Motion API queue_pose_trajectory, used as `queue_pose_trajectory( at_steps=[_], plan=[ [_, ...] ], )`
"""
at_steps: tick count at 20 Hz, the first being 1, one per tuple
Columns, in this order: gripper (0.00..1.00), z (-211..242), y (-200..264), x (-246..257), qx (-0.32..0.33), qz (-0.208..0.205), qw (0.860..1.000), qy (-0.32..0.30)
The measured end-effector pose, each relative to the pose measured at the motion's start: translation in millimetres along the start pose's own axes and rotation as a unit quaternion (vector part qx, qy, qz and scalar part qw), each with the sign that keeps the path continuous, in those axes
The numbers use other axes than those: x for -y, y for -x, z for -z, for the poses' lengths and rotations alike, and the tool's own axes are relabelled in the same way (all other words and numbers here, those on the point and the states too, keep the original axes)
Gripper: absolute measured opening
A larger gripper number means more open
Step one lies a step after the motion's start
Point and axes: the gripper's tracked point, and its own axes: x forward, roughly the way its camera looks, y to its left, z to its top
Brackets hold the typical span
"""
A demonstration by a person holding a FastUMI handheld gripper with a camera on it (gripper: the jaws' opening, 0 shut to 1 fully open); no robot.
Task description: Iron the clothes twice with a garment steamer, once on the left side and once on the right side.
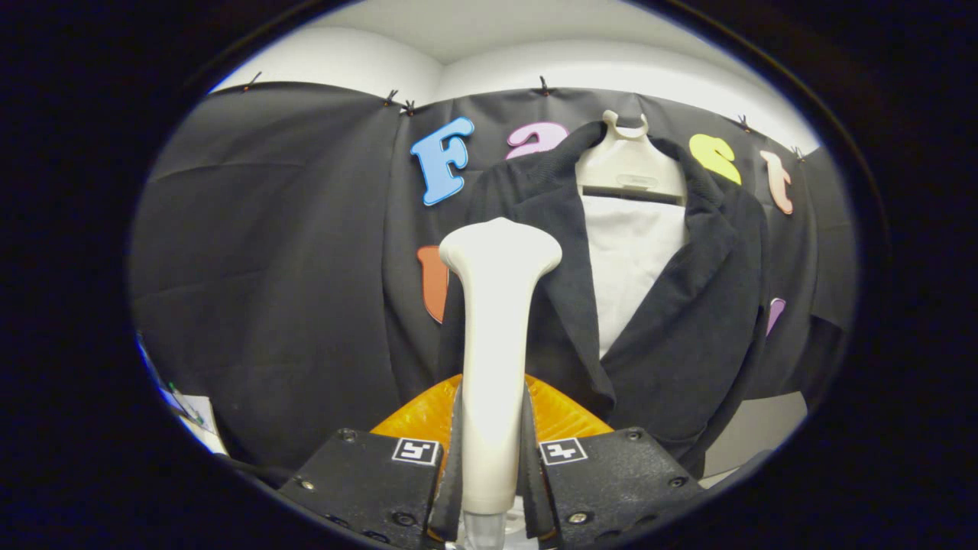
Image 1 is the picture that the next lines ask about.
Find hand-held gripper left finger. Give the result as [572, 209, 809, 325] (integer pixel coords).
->
[277, 374, 464, 550]

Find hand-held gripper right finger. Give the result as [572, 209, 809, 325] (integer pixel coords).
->
[522, 374, 704, 550]

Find white garment steamer head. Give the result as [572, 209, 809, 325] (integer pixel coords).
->
[439, 217, 563, 516]

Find black suit jacket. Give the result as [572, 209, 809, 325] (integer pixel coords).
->
[437, 121, 771, 478]

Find grey cabinet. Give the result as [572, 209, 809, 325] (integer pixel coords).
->
[703, 391, 809, 482]

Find white cloth panel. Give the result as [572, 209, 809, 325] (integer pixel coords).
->
[582, 195, 688, 360]

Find white power strip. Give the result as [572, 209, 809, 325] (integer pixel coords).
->
[160, 390, 230, 457]

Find black backdrop cloth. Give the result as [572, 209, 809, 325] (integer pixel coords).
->
[128, 80, 858, 471]

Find cream plastic hanger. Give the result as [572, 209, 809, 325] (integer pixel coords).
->
[575, 109, 687, 207]

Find row of black clips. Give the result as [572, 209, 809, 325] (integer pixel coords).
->
[243, 71, 807, 163]

